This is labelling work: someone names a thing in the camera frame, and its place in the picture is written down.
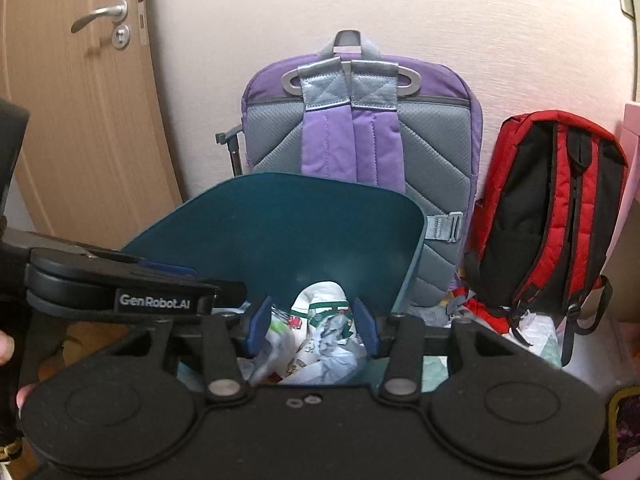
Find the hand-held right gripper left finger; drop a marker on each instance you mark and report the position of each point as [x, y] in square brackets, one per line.
[260, 327]

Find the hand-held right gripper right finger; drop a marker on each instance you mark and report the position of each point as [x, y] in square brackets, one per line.
[367, 327]

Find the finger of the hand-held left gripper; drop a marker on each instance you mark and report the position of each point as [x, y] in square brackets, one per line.
[230, 294]
[167, 269]

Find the teal plastic waste bin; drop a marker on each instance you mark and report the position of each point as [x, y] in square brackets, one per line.
[300, 230]

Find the person's left hand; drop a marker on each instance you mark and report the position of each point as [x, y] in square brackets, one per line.
[6, 350]

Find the teal cream zigzag quilt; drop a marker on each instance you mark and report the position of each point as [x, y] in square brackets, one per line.
[434, 370]

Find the pale blue grey bag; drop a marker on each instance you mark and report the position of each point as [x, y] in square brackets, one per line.
[457, 302]

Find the beige wooden door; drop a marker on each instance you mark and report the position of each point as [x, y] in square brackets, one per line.
[75, 135]

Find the crumpled white plastic bag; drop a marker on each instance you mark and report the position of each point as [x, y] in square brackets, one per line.
[535, 332]

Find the purple grey backpack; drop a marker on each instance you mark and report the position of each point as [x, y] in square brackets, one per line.
[440, 135]

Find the red black backpack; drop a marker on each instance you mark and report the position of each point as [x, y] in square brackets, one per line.
[545, 220]

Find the yellow-trimmed patterned bag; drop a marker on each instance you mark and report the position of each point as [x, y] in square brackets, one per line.
[627, 430]

